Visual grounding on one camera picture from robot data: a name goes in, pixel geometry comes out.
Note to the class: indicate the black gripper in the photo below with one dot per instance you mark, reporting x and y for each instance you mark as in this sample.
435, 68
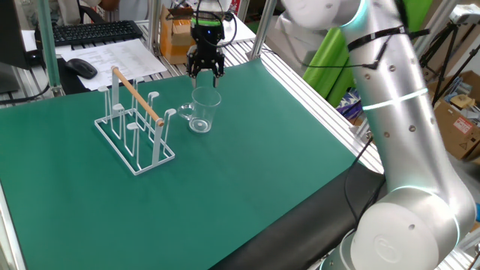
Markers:
208, 41

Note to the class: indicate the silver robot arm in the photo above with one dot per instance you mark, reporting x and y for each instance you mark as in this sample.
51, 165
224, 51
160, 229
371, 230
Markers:
405, 131

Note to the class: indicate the cardboard box with orange tape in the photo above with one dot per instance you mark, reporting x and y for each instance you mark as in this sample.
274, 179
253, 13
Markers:
174, 41

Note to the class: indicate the white printed paper sheet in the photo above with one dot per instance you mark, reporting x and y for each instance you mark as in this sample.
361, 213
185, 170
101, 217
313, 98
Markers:
123, 56

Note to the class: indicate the black computer keyboard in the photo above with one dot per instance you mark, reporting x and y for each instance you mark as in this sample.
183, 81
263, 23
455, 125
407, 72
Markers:
93, 33

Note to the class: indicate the green table mat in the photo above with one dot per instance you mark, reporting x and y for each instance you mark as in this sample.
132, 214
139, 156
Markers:
225, 187

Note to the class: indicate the green cloth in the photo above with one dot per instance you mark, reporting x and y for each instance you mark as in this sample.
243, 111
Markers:
326, 67

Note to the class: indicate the black computer mouse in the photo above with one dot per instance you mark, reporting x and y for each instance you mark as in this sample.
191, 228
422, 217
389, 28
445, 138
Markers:
81, 68

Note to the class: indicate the blue patterned bag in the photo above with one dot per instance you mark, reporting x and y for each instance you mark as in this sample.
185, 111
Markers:
347, 105

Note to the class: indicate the black table mat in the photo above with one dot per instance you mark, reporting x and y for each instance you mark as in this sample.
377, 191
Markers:
300, 225

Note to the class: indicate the black computer monitor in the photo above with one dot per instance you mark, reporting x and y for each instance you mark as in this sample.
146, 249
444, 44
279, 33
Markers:
11, 37

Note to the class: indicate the large cardboard box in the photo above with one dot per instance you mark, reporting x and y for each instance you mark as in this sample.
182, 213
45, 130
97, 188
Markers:
457, 142

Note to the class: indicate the open cardboard box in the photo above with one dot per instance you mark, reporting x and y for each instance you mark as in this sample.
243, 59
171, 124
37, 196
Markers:
473, 80

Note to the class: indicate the aluminium frame post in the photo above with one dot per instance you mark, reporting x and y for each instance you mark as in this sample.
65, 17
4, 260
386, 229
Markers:
48, 56
362, 137
262, 30
154, 26

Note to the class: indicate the black camera tripod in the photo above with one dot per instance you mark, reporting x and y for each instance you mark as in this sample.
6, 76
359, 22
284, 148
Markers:
446, 63

